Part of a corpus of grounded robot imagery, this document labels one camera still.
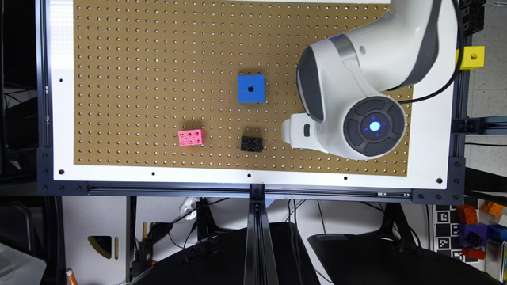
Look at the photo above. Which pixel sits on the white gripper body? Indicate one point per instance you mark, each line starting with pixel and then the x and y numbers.
pixel 299 131

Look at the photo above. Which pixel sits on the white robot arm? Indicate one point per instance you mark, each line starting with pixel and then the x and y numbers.
pixel 341 83

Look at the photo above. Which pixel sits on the blue cube block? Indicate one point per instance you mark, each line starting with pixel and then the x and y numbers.
pixel 251 89

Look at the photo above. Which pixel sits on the yellow cube block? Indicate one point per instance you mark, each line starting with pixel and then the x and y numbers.
pixel 473 57

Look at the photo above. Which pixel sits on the purple block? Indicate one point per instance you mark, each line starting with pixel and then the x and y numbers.
pixel 473 235

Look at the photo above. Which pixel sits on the black block stack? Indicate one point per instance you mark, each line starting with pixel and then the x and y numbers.
pixel 473 13

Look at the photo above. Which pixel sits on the blue block on shelf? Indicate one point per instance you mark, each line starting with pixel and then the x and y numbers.
pixel 497 232

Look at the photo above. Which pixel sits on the black lego brick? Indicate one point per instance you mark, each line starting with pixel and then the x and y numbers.
pixel 251 144

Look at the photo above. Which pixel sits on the pink lego brick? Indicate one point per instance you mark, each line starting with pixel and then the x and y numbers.
pixel 191 137

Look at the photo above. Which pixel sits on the white board panel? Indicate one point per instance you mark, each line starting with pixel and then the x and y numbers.
pixel 431 138

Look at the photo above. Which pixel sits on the brown pegboard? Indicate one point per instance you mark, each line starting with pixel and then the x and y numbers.
pixel 146 69

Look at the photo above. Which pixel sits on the black chair left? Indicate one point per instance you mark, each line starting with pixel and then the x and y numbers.
pixel 224 265

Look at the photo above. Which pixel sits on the black chair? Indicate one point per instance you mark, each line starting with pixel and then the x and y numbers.
pixel 364 260
pixel 224 265

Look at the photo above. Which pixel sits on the black chair right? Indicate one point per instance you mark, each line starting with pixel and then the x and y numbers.
pixel 364 260

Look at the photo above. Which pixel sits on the fiducial marker sheet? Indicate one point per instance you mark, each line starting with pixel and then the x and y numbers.
pixel 446 233

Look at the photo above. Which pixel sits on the orange lego brick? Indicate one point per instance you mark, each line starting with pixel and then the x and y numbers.
pixel 467 214

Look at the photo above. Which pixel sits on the red lego brick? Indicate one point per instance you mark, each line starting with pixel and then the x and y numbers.
pixel 473 253

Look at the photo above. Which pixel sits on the orange yellow brick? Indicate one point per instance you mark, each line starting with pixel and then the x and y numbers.
pixel 492 208

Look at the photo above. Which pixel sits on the orange glue tube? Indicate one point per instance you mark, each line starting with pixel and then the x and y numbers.
pixel 71 277

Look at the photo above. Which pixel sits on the dark aluminium frame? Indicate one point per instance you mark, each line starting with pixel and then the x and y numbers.
pixel 257 237

